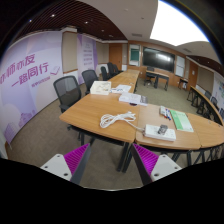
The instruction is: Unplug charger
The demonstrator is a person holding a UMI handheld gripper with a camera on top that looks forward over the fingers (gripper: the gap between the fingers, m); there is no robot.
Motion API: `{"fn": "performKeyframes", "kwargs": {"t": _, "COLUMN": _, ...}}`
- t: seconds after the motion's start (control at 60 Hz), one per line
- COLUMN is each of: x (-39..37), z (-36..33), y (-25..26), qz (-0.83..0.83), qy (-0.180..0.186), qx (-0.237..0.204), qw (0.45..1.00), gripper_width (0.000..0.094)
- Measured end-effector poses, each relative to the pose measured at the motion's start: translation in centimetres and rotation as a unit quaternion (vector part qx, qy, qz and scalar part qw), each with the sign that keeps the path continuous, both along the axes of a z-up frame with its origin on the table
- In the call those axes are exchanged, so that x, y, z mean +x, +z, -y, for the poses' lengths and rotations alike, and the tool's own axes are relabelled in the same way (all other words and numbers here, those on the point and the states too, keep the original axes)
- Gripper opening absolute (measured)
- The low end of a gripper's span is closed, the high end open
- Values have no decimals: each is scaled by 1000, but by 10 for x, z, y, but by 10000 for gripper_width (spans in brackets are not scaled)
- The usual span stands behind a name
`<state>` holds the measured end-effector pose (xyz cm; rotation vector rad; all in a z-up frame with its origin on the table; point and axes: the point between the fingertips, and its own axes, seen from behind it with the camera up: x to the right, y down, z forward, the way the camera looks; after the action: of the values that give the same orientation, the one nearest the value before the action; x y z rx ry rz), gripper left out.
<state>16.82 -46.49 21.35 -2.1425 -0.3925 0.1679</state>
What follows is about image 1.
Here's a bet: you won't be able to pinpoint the white whiteboard eraser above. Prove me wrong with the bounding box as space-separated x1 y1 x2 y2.
159 105 168 117

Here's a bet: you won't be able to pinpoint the long wooden table row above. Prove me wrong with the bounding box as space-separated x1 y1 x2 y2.
108 68 141 94
186 85 224 126

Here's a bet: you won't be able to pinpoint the large black wall screen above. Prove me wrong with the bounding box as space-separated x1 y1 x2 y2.
142 46 176 73

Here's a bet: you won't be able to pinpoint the black chair behind front desk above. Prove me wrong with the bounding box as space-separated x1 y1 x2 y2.
143 65 157 87

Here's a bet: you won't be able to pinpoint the small dark side table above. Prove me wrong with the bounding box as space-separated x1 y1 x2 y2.
178 77 189 90

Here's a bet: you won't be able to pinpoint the green booklet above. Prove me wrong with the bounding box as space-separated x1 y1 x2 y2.
169 109 195 133

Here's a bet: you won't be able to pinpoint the group of colourful wall posters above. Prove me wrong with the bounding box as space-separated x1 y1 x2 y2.
213 71 224 101

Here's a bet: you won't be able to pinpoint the white power strip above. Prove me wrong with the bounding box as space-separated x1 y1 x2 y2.
143 124 177 142

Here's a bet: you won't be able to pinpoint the white wall board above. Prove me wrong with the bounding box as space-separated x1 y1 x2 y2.
175 54 186 78

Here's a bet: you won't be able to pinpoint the dark front desk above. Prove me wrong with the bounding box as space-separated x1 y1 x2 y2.
145 69 170 92

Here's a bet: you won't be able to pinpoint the group of ceiling spotlights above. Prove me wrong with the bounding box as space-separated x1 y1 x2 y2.
28 13 114 38

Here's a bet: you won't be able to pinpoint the large bright ceiling light panel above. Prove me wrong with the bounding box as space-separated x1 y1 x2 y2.
149 0 210 47

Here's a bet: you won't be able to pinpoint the group of black office chairs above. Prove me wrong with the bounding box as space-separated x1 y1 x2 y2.
203 89 224 118
100 61 124 82

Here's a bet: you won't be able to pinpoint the grey charger block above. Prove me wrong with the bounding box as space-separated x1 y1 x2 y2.
157 124 169 136

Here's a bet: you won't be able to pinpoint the cream cardboard box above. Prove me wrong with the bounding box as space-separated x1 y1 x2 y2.
89 80 112 96

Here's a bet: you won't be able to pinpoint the white paper sheets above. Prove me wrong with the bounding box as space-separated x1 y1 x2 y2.
110 84 132 94

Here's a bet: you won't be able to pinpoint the green wall board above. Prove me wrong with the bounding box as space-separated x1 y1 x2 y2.
128 44 141 67

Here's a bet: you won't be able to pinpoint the white coiled power cable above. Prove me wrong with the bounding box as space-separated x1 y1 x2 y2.
99 111 146 132

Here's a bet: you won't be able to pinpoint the wooden door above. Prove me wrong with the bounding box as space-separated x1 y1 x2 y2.
187 61 199 91
108 43 123 71

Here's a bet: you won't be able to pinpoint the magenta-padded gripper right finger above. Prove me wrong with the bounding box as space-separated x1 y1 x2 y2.
130 143 183 186

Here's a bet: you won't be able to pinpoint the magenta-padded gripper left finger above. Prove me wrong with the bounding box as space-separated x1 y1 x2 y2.
39 143 92 186

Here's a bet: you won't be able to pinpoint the black mesh office chair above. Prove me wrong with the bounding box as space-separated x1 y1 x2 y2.
53 75 83 114
81 69 100 96

